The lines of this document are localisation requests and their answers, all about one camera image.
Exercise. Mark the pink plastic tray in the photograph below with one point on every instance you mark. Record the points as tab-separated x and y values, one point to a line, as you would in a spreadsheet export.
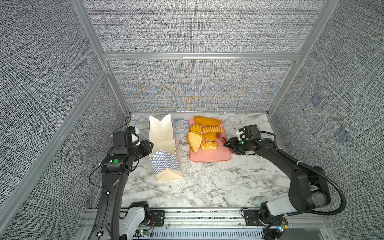
222	154

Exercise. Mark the oval golden bread bun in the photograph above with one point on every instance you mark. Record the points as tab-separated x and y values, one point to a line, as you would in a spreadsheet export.
211	136

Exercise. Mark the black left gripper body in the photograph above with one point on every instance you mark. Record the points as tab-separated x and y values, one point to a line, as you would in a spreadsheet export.
139	151

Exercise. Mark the red kitchen tongs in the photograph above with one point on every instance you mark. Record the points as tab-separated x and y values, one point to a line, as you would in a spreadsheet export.
223	140

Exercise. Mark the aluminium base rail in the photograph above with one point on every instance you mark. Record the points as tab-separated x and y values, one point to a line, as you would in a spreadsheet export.
221	224

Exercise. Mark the ridged golden bread roll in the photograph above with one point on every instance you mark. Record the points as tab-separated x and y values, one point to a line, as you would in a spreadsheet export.
212	129

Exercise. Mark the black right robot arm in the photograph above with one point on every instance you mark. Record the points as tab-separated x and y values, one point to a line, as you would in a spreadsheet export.
307	191

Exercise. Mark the long oval bread loaf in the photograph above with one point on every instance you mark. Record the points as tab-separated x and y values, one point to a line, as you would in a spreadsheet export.
207	121

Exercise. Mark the square glazed pastry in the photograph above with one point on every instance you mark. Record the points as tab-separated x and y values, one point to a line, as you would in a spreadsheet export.
209	146

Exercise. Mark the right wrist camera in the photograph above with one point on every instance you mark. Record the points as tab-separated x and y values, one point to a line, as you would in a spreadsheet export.
251	133

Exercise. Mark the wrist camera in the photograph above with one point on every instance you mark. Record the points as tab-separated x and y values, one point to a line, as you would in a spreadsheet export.
251	133
132	136

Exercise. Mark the small ridged yellow bun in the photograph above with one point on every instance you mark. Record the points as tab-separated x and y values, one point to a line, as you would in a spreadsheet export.
196	127

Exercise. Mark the checkered paper bag blue handles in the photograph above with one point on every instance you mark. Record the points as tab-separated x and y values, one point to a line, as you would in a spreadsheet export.
165	157

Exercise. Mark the triangular tan bread slice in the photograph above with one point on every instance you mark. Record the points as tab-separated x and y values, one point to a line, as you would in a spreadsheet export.
195	141

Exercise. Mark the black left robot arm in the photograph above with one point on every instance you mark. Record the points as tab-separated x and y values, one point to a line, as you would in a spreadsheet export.
115	169

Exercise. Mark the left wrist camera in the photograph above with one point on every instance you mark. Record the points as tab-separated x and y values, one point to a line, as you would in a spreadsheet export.
132	136

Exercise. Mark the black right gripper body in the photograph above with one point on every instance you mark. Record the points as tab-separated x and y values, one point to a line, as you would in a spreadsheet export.
239	147

